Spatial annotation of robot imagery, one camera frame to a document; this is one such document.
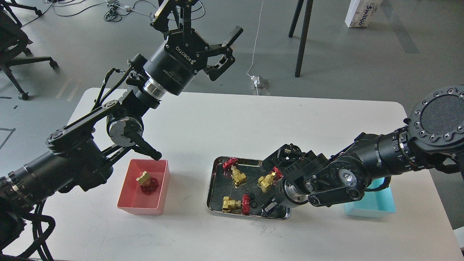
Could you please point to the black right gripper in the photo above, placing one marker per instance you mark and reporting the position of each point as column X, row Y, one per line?
column 285, row 194

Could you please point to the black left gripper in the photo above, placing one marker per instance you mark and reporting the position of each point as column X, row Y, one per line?
column 176, row 62

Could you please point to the brass valve red handle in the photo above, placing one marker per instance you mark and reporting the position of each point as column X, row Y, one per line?
column 148, row 184
column 230, row 204
column 266, row 182
column 238, row 177

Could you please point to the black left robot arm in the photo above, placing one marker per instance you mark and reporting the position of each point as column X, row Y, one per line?
column 83, row 153

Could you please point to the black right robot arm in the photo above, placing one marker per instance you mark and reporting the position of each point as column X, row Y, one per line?
column 432, row 138

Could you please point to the light blue plastic box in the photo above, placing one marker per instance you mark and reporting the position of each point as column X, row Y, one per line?
column 373, row 205

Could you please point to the pink plastic box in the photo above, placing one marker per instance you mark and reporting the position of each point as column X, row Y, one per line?
column 132, row 199

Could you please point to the white cardboard box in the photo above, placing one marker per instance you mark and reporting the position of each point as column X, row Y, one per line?
column 360, row 13

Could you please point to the shiny metal tray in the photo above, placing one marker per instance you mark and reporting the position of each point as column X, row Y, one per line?
column 222, row 185

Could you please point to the white power adapter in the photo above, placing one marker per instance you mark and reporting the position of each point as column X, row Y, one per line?
column 259, row 83

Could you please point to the black stand legs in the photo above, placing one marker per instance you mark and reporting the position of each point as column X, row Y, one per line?
column 304, row 32

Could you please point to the black office chair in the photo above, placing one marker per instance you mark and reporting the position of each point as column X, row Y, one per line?
column 15, row 41

